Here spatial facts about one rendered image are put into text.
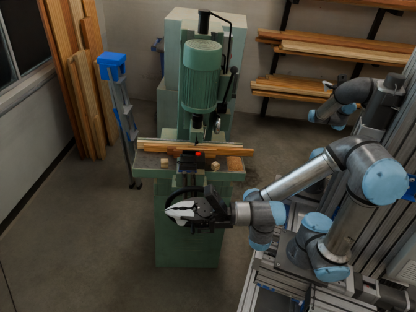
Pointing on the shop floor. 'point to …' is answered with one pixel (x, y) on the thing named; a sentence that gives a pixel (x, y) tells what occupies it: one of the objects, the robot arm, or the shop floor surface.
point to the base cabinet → (184, 241)
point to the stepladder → (121, 106)
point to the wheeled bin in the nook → (160, 59)
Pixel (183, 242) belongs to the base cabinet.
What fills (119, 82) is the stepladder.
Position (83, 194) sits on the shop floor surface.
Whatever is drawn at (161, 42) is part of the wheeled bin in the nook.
